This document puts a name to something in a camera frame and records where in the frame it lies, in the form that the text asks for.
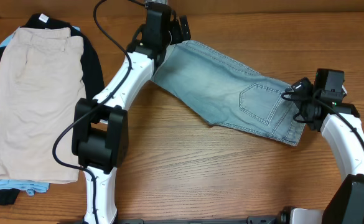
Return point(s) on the light blue garment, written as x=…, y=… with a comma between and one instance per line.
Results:
x=23, y=186

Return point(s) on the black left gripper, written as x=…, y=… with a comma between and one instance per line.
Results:
x=181, y=30

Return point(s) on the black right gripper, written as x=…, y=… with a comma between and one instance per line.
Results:
x=306, y=91

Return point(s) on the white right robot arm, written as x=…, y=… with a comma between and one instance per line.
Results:
x=321, y=107

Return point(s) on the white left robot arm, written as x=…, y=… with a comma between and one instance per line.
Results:
x=100, y=133

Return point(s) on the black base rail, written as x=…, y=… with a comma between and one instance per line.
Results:
x=249, y=220

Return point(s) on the beige khaki shorts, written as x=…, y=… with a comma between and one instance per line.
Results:
x=40, y=102

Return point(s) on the light blue denim shorts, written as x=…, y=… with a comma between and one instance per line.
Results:
x=226, y=92

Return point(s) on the black t-shirt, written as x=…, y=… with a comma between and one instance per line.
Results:
x=92, y=76

